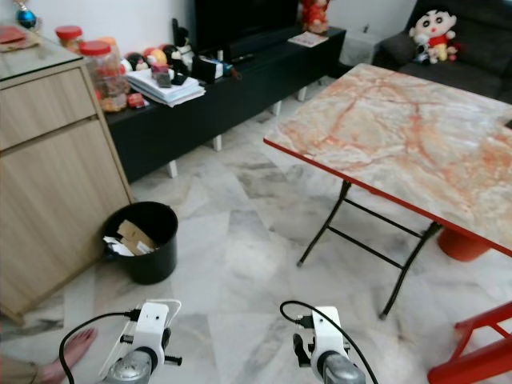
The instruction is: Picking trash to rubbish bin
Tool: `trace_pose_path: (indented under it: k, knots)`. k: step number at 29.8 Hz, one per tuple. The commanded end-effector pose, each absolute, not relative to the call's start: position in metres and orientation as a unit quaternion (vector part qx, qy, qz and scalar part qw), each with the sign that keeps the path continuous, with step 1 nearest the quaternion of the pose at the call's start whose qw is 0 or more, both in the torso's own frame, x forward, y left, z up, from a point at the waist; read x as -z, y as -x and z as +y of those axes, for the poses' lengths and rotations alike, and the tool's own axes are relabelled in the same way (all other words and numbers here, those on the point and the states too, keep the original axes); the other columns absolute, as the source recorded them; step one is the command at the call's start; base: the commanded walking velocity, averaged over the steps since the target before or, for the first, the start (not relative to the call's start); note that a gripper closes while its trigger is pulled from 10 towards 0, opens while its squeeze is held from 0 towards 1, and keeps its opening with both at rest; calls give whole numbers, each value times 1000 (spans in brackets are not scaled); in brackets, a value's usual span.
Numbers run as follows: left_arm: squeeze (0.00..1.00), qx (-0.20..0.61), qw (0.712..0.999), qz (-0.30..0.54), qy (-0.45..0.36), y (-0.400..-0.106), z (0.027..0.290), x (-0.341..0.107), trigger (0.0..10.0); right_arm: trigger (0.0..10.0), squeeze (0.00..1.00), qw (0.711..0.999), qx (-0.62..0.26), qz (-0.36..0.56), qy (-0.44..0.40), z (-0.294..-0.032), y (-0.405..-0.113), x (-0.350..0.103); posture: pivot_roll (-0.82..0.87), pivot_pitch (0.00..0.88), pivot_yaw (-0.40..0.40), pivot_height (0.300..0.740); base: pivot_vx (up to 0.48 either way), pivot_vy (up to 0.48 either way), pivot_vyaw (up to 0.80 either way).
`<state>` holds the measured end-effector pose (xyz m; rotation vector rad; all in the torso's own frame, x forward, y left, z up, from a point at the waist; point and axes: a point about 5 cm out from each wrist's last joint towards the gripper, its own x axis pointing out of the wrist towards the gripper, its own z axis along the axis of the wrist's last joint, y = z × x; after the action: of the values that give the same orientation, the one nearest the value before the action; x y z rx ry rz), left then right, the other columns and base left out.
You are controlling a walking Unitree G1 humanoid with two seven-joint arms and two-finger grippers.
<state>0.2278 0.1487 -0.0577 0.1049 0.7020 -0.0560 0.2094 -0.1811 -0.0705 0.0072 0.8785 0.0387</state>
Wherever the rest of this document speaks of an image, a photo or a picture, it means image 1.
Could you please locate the black round rubbish bin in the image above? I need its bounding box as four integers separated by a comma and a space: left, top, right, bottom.
102, 202, 179, 286

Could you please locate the brown cardboard trash piece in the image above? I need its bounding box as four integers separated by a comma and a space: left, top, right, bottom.
116, 220, 158, 255

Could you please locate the orange plastic stool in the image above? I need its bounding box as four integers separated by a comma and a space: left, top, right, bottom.
438, 226, 493, 262

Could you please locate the person's beige trouser leg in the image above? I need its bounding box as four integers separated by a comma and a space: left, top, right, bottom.
0, 356, 42, 384

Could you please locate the person's bare foot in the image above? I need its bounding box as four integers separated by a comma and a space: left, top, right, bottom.
40, 328, 97, 384

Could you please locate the marble top folding table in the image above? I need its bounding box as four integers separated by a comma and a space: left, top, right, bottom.
262, 64, 512, 321

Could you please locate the black low tv console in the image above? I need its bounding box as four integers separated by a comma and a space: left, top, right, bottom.
108, 26, 346, 181

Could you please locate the light wooden cabinet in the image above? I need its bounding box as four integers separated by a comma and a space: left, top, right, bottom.
0, 36, 134, 322

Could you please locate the white paper stack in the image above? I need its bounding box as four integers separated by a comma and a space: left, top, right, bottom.
126, 68, 206, 107

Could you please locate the pink booklet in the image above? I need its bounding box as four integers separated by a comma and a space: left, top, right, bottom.
288, 32, 329, 47

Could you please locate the black mouse plush toy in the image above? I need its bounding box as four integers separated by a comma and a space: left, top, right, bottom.
168, 20, 194, 85

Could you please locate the black flat television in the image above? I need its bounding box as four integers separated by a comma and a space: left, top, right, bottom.
194, 0, 301, 62

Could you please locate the red festive figurine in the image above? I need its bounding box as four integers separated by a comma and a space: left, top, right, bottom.
300, 0, 334, 35

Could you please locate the large red lid snack jar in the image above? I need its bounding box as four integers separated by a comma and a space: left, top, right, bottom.
80, 40, 129, 113

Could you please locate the dark grey sofa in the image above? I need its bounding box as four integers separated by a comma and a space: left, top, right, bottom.
374, 0, 512, 101

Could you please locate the cartoon boy plush doll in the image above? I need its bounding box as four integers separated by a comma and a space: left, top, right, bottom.
408, 8, 461, 63

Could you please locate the red gift box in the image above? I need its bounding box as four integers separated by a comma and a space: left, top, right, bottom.
0, 26, 30, 50

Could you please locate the small red lid jar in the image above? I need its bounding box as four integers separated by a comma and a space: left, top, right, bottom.
56, 26, 85, 53

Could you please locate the blue ball trophy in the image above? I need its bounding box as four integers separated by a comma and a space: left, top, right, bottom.
14, 0, 41, 30

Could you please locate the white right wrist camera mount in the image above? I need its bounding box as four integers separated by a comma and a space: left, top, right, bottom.
310, 306, 347, 362

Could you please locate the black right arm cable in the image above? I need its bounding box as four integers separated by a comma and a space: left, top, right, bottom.
280, 301, 378, 384

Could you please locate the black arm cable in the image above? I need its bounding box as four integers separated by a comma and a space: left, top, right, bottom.
58, 310, 142, 384
280, 301, 378, 384

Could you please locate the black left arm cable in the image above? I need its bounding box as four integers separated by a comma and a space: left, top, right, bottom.
58, 310, 142, 384

